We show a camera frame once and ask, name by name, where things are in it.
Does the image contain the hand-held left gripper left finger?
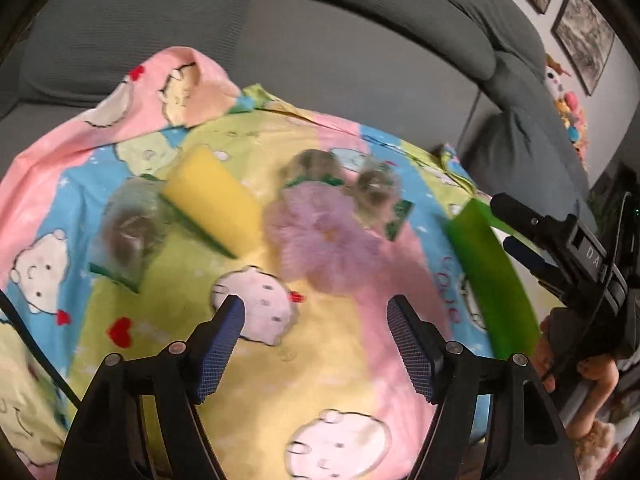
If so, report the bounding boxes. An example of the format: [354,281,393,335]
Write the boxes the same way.
[55,295,246,480]

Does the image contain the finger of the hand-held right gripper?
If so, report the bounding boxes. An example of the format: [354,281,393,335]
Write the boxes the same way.
[490,192,571,242]
[502,236,567,302]

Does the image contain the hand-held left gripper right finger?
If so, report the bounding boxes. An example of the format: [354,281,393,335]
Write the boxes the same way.
[387,295,581,480]

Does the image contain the green box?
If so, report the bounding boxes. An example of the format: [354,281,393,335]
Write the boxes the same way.
[444,200,543,361]

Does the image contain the clear bagged steel scourer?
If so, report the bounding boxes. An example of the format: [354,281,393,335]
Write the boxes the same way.
[89,176,173,293]
[345,157,416,241]
[280,149,346,191]

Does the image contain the purple mesh bath pouf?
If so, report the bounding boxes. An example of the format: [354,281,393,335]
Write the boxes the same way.
[263,181,386,295]

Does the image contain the yellow sponge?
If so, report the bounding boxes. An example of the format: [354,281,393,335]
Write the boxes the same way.
[161,144,263,259]

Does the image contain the person's right hand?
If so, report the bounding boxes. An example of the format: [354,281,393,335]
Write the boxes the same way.
[537,330,623,438]

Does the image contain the grey sofa cushion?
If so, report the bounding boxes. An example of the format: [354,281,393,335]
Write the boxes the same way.
[465,109,598,221]
[19,0,256,107]

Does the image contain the printed cartoon blanket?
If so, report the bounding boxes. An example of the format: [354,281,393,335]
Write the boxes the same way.
[0,46,546,480]

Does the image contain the pink plush toy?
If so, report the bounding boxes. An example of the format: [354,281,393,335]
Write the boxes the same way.
[555,91,591,157]

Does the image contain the white plush toy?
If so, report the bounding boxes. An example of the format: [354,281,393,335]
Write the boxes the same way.
[544,54,571,98]

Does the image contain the grey sofa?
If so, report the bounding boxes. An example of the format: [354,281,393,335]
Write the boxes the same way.
[0,0,601,221]

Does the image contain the black cable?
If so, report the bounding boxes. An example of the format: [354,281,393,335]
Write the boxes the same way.
[0,291,82,408]

